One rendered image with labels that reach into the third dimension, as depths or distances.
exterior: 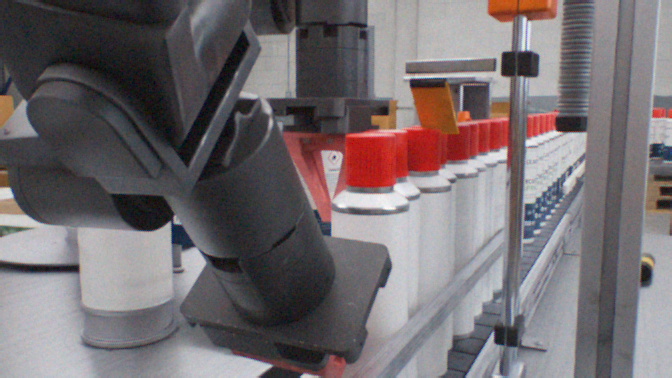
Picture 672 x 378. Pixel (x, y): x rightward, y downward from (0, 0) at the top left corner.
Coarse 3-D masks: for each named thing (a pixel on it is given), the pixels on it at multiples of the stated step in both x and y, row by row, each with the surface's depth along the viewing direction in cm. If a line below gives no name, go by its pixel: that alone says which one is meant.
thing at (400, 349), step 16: (496, 240) 63; (480, 256) 56; (496, 256) 60; (464, 272) 51; (480, 272) 53; (448, 288) 47; (464, 288) 48; (432, 304) 43; (448, 304) 44; (416, 320) 40; (432, 320) 41; (400, 336) 37; (416, 336) 37; (384, 352) 35; (400, 352) 35; (416, 352) 38; (368, 368) 32; (384, 368) 33; (400, 368) 35
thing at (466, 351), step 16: (544, 240) 100; (528, 256) 89; (528, 272) 82; (496, 304) 68; (480, 320) 63; (496, 320) 63; (480, 336) 58; (464, 352) 55; (480, 352) 58; (448, 368) 51; (464, 368) 51
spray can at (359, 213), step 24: (360, 144) 37; (384, 144) 37; (360, 168) 38; (384, 168) 38; (360, 192) 38; (384, 192) 38; (336, 216) 38; (360, 216) 37; (384, 216) 37; (408, 216) 39; (360, 240) 37; (384, 240) 37; (408, 240) 39; (408, 264) 39; (384, 288) 38; (384, 312) 38; (384, 336) 38; (360, 360) 38
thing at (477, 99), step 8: (456, 88) 91; (464, 88) 98; (472, 88) 98; (480, 88) 97; (488, 88) 93; (456, 96) 91; (464, 96) 98; (472, 96) 98; (480, 96) 97; (488, 96) 94; (456, 104) 91; (464, 104) 98; (472, 104) 98; (480, 104) 97; (488, 104) 94; (416, 112) 94; (456, 112) 91; (472, 112) 98; (480, 112) 97; (488, 112) 94; (416, 120) 94; (456, 120) 92; (472, 120) 98; (480, 120) 98
